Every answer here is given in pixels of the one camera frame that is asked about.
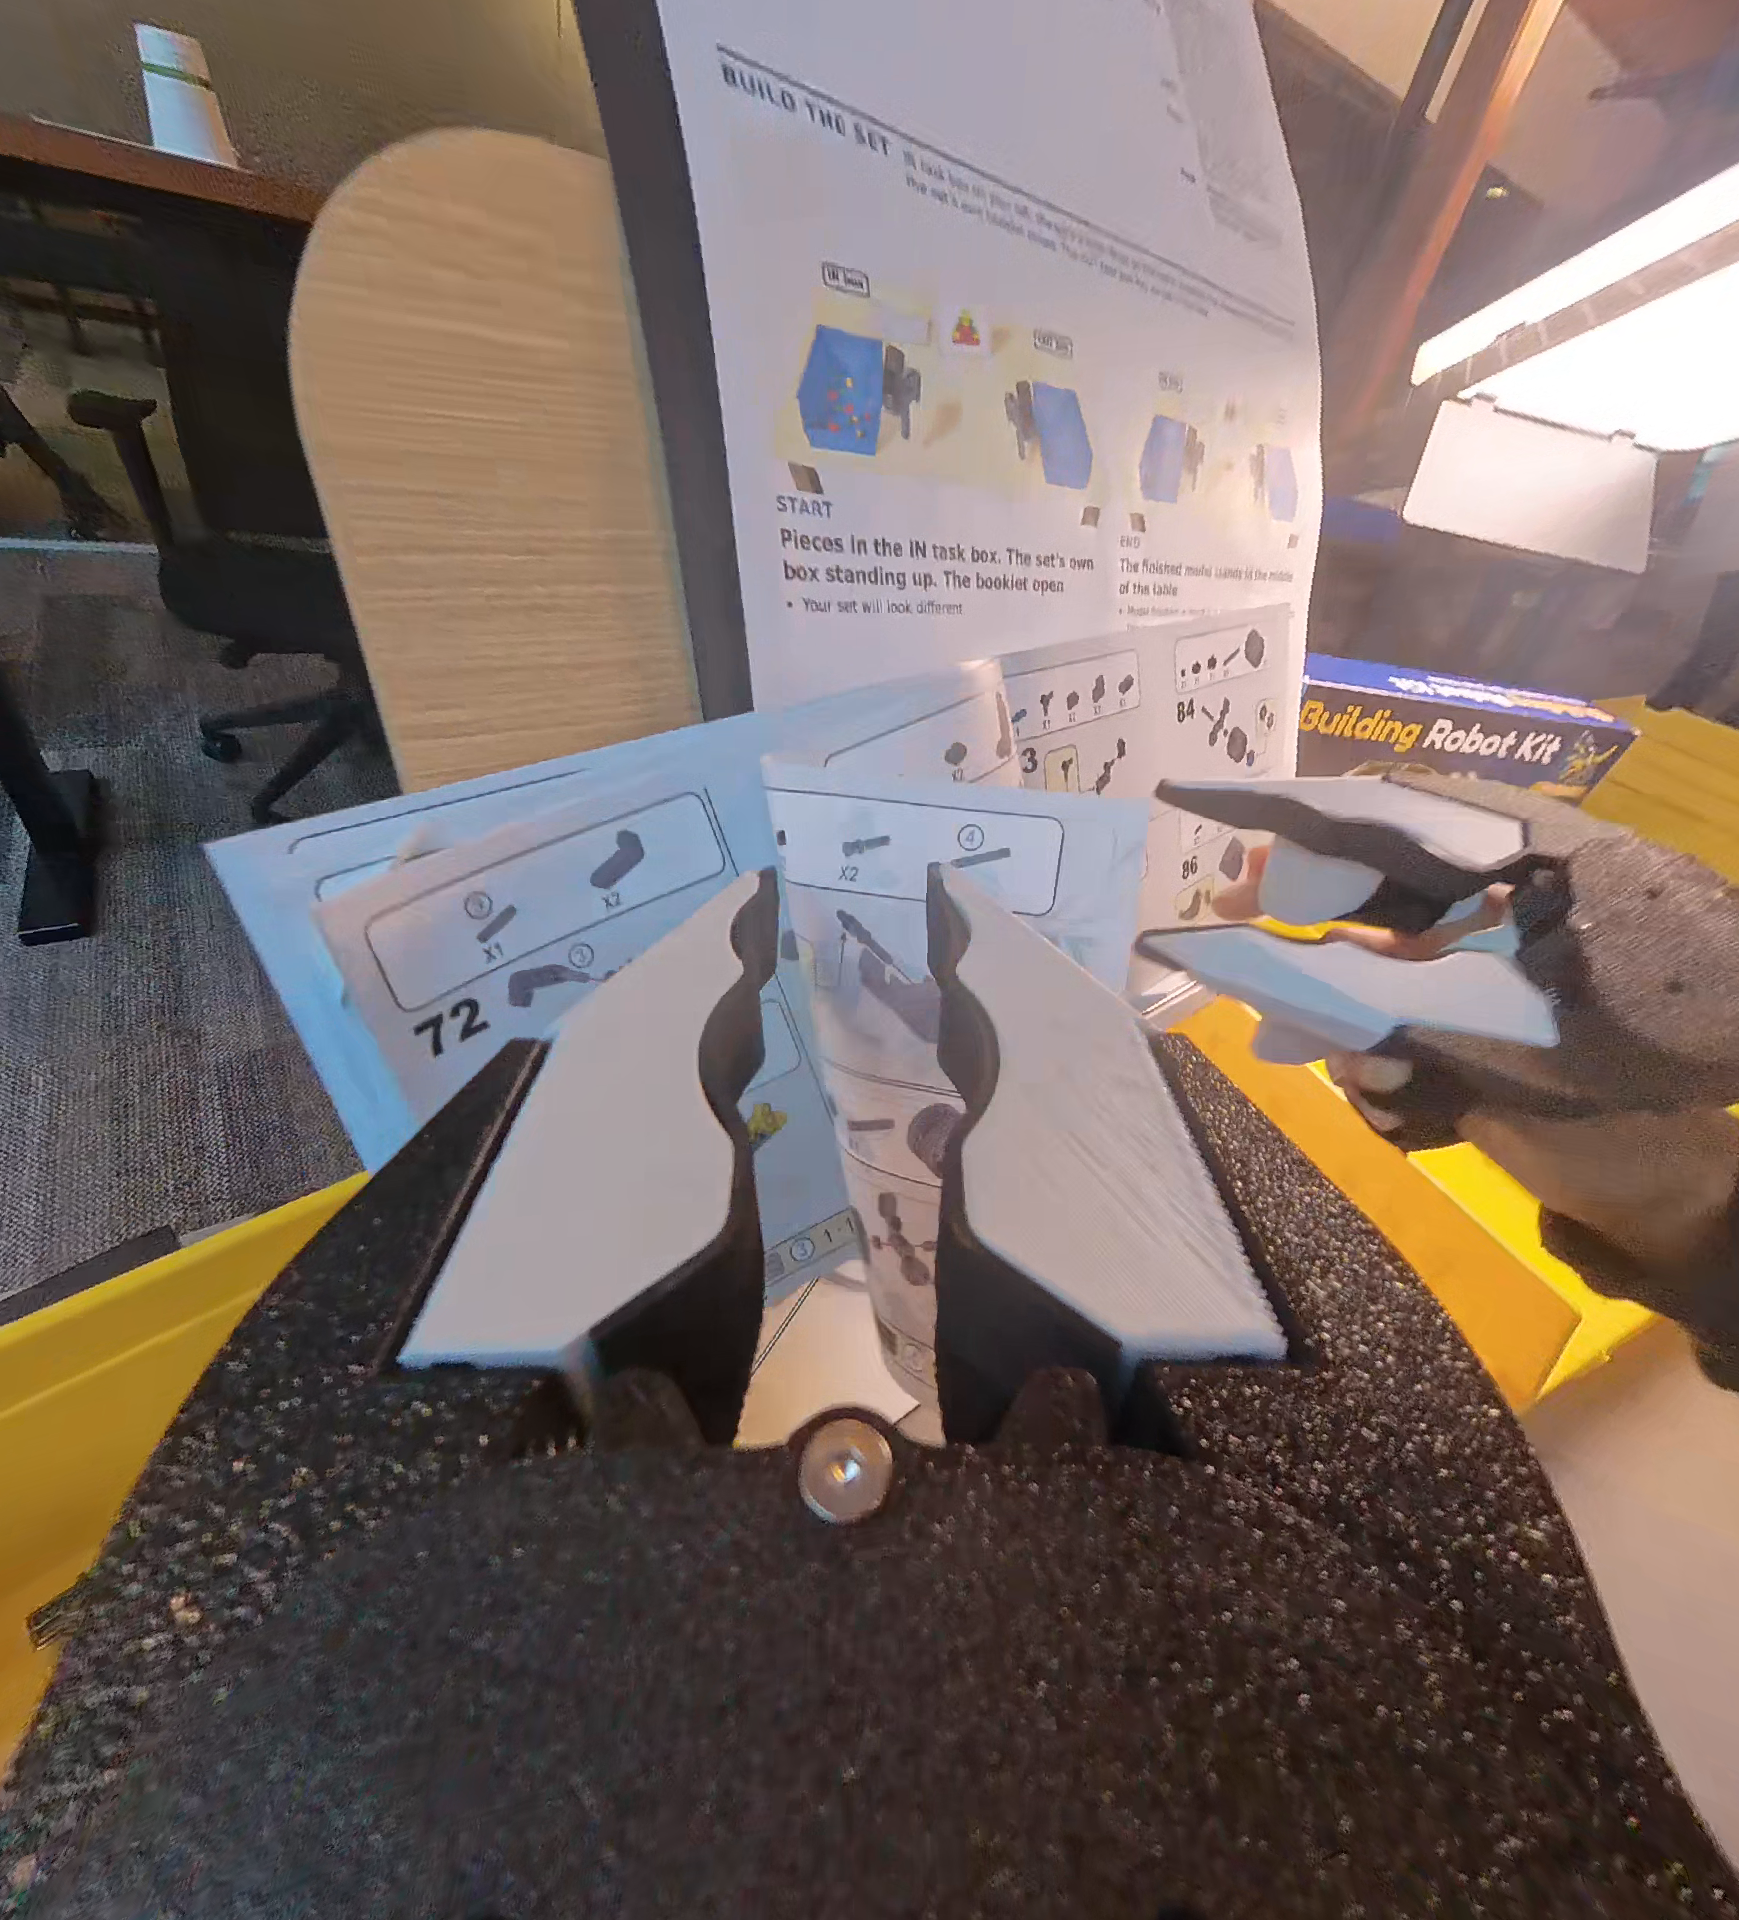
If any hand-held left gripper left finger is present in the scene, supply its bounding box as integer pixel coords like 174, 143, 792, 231
395, 868, 787, 1448

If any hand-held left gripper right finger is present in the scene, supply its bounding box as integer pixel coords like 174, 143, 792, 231
923, 864, 1298, 1442

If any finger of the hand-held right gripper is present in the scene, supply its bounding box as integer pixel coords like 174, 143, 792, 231
1151, 768, 1547, 927
1131, 919, 1568, 1067

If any instruction booklet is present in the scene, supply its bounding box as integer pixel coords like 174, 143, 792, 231
202, 600, 1300, 1405

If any grey desk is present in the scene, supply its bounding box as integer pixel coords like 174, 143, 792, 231
732, 1319, 1739, 1901

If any person's right hand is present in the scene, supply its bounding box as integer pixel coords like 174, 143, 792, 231
1326, 1050, 1739, 1276

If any blue cardboard box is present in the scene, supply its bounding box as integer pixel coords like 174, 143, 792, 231
1298, 649, 1636, 814

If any yellow plastic bin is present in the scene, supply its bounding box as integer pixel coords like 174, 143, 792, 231
1178, 700, 1739, 1405
0, 1181, 377, 1920

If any white storage box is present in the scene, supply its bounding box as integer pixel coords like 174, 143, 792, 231
1402, 402, 1664, 575

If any black office chair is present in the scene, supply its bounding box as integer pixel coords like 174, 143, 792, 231
66, 388, 400, 830

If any wood grain rounded panel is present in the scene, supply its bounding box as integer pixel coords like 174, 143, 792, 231
290, 127, 703, 794

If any white instruction sheet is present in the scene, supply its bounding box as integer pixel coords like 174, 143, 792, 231
656, 0, 1329, 722

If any black upright panel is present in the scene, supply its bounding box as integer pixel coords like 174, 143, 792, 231
578, 0, 756, 722

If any brown wooden table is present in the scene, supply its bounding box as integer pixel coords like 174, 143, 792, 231
0, 90, 337, 948

